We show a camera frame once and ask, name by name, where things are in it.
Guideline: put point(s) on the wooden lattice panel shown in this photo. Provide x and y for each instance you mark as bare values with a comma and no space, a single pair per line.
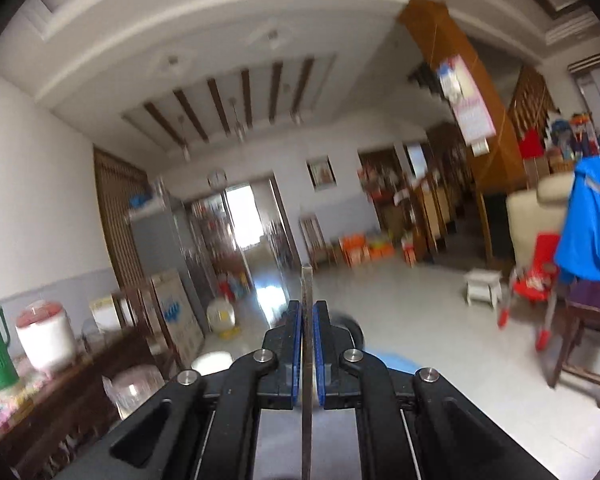
120,220

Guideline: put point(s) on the round white appliance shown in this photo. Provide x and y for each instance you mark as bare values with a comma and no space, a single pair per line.
221,316

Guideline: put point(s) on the silver refrigerator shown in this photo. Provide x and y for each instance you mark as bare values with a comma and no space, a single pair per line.
160,240

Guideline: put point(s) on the dark wooden chair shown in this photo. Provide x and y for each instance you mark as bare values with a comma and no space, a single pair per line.
587,310

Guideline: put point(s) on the red plastic chair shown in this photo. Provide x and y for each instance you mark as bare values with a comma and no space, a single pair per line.
532,280

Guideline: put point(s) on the wooden shelf cabinet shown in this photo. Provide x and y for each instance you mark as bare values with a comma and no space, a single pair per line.
385,200

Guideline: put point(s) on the orange box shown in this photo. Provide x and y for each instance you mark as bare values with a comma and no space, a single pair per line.
355,249

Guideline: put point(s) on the small white stool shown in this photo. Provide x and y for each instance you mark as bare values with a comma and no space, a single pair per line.
482,287

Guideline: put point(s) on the glass display cabinet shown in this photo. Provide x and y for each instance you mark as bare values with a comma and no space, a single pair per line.
215,250

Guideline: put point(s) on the slim wooden chair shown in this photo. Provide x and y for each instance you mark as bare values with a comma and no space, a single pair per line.
316,240

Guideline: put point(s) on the cream armchair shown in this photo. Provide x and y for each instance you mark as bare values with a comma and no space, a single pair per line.
532,220

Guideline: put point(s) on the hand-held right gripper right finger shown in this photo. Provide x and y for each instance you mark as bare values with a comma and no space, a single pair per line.
321,355

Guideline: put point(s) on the white and blue box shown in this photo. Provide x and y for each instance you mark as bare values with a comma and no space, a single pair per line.
177,310

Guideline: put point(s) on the framed wall picture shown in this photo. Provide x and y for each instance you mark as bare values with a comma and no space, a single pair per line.
321,174

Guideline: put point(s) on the white rice cooker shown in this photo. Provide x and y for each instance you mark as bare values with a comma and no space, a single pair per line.
47,335

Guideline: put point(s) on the dark wooden sideboard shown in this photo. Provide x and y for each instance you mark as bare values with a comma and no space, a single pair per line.
75,410

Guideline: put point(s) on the wall calendar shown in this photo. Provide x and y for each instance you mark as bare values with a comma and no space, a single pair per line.
467,105

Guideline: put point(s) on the wooden pillar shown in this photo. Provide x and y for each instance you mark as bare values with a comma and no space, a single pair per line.
450,35

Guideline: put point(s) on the metal chopstick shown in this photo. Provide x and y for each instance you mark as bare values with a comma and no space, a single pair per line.
307,290

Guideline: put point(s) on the round wall clock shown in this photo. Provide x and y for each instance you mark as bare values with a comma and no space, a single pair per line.
217,179

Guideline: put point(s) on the wooden partition shelf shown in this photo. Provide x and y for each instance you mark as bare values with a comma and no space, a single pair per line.
535,105

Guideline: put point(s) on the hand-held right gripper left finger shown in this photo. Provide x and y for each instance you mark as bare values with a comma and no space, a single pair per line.
294,355

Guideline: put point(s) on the blue jacket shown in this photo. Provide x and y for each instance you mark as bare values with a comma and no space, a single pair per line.
590,220

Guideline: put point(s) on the patterned sideboard cover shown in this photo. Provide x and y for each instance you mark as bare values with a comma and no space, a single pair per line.
15,400

